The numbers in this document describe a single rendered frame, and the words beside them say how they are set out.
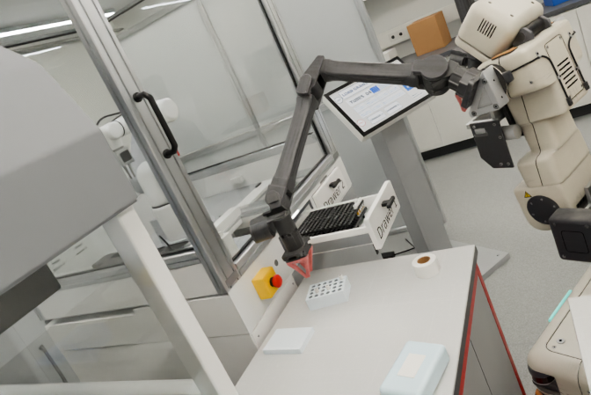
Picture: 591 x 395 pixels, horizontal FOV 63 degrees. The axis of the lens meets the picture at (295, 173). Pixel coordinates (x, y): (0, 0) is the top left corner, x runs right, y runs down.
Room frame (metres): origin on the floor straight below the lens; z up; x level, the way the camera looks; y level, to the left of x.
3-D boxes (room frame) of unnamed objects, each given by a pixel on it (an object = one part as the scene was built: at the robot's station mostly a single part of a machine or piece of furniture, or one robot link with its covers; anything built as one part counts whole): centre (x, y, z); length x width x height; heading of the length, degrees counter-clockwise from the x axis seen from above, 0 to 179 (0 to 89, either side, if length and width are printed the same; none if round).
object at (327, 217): (1.60, -0.04, 0.87); 0.22 x 0.18 x 0.06; 59
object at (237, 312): (1.95, 0.45, 0.87); 1.02 x 0.95 x 0.14; 149
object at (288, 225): (1.33, 0.10, 1.04); 0.07 x 0.06 x 0.07; 77
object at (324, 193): (1.93, -0.10, 0.87); 0.29 x 0.02 x 0.11; 149
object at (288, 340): (1.20, 0.21, 0.77); 0.13 x 0.09 x 0.02; 56
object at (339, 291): (1.33, 0.06, 0.78); 0.12 x 0.08 x 0.04; 71
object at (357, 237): (1.60, -0.03, 0.86); 0.40 x 0.26 x 0.06; 59
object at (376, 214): (1.49, -0.21, 0.87); 0.29 x 0.02 x 0.11; 149
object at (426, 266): (1.23, -0.23, 0.78); 0.07 x 0.07 x 0.04
